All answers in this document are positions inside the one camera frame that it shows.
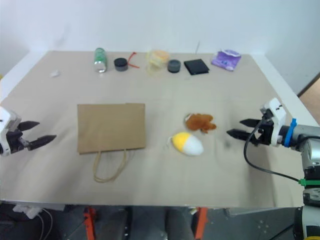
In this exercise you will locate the black round container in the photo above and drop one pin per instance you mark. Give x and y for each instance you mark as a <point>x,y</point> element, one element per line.
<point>121,64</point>

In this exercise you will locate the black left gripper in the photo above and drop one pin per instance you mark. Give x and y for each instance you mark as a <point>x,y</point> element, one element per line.
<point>15,141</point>

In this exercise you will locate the black square pad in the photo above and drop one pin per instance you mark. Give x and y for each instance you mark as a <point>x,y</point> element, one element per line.
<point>196,66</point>

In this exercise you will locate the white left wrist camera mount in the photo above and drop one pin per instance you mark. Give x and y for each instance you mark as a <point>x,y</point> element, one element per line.
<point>6,130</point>

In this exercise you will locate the green drink can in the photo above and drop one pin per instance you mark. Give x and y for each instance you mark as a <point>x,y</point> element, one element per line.
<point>100,60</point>

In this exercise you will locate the beige table cloth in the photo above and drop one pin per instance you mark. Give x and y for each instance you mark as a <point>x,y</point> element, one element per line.
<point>155,120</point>

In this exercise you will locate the brown plush toy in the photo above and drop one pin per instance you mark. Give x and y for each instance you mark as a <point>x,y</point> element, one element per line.
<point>201,122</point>

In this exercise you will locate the purple snack packet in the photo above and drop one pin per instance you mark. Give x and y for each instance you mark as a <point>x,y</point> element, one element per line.
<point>226,60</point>

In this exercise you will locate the clear cup with yellow contents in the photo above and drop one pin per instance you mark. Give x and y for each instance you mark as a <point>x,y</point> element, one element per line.
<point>157,63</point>

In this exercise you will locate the orange table leg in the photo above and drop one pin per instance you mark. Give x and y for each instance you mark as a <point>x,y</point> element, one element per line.
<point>90,222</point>
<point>200,222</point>

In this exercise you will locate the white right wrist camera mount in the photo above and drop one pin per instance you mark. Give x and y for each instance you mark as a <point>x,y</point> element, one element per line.
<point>275,120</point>

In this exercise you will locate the yellow white plush toy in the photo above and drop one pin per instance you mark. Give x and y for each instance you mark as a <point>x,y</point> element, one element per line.
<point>188,144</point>

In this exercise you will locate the grey round container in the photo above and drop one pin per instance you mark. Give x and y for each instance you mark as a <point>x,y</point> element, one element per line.
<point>174,65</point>

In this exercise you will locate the white crumpled scrap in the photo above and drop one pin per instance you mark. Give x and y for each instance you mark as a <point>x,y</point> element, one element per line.
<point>54,73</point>

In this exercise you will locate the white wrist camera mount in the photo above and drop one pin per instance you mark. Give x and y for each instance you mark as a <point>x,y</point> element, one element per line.
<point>275,120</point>
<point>6,130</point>

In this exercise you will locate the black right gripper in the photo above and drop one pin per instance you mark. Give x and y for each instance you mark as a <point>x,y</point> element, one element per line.
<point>263,132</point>

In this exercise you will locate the brown paper bag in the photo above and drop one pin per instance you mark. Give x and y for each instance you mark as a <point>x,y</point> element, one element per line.
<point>111,130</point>

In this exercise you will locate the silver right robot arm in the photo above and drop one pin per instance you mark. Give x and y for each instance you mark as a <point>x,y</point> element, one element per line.
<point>302,160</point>

